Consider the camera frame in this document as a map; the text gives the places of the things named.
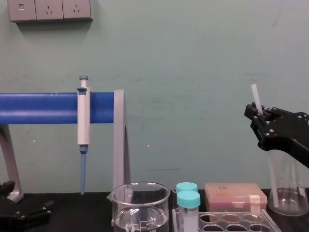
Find grey stand leg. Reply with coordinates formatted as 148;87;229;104
112;89;132;192
0;124;25;203

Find grey wall socket panel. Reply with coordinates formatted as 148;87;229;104
7;0;93;23

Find white stirring rod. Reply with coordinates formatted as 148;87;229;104
251;83;281;209

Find pink pipette tip box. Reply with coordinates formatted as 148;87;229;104
204;182;268;222

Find teal capped sample tube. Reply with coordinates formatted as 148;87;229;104
176;190;201;232
175;182;198;194

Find blue stand crossbar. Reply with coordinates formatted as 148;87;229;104
0;91;115;125

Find clear plastic tube rack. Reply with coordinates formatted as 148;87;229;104
171;208;283;232

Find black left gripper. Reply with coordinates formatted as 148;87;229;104
0;180;55;232

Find beige tape strip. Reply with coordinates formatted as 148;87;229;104
248;193;261;215

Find clear glass conical flask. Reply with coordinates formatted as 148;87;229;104
266;144;309;217

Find white and blue pipette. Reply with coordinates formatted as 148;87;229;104
76;75;92;195

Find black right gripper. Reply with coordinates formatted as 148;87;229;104
244;101;309;169

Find clear glass beaker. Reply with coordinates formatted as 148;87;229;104
106;181;170;232

